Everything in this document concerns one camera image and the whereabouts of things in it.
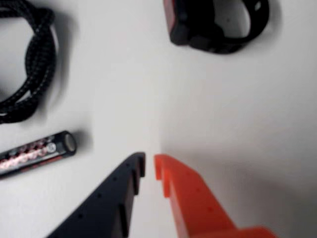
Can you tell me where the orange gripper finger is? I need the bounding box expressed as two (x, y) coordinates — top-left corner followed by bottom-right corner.
(154, 153), (278, 238)

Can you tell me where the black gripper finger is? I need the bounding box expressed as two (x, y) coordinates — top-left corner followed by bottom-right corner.
(46, 152), (147, 238)

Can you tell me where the black red patterned battery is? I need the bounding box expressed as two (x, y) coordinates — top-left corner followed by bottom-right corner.
(0, 130), (77, 178)

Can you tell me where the black braided USB cable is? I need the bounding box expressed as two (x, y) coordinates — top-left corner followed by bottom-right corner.
(0, 0), (60, 125)

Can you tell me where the black ring-shaped device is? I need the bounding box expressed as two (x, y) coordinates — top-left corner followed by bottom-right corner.
(162, 0), (270, 55)

